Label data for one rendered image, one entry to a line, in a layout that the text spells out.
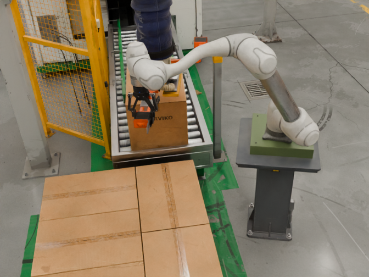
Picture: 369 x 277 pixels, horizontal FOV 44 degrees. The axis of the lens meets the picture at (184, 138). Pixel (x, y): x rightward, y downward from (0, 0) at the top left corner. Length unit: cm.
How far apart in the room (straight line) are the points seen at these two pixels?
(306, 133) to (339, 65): 307
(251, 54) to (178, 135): 110
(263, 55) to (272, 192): 118
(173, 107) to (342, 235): 150
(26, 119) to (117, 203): 130
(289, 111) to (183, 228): 89
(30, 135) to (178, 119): 140
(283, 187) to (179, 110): 85
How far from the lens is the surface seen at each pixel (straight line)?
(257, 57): 222
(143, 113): 238
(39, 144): 400
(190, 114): 360
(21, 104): 380
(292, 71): 540
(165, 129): 312
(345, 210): 369
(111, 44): 472
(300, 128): 262
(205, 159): 325
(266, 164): 280
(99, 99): 378
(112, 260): 259
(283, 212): 325
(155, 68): 203
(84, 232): 277
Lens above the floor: 253
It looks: 37 degrees down
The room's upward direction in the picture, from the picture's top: 3 degrees counter-clockwise
